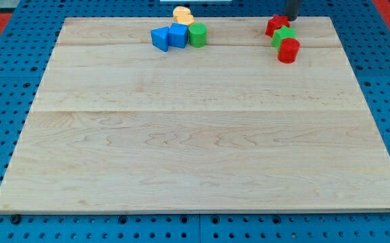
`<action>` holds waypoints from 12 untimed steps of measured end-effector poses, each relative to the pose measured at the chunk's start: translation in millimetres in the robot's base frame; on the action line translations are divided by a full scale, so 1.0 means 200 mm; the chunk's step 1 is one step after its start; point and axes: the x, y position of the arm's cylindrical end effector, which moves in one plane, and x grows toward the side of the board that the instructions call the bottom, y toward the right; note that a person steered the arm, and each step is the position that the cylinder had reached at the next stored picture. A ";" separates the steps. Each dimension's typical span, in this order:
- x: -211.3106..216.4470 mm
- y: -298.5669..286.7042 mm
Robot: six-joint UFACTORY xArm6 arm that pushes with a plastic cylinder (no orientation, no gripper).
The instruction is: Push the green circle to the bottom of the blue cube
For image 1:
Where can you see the blue cube block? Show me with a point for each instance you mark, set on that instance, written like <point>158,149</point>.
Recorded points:
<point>178,35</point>

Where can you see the red star block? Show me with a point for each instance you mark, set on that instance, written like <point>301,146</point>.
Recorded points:
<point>275,23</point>

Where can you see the red cylinder block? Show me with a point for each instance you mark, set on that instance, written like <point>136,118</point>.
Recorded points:
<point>288,50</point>

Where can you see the wooden board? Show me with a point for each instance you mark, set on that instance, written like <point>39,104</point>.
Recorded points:
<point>118,126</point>

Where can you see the green cylinder block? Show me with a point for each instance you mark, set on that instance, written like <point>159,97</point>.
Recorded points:
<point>197,35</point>

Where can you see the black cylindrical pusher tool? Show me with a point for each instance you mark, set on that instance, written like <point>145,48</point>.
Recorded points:
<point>292,9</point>

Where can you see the green star block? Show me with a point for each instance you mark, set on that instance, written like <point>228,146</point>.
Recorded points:
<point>282,33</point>

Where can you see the blue triangular prism block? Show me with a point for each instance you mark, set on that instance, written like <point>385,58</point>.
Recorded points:
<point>160,38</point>

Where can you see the yellow heart block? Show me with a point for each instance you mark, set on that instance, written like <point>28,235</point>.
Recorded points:
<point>183,15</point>

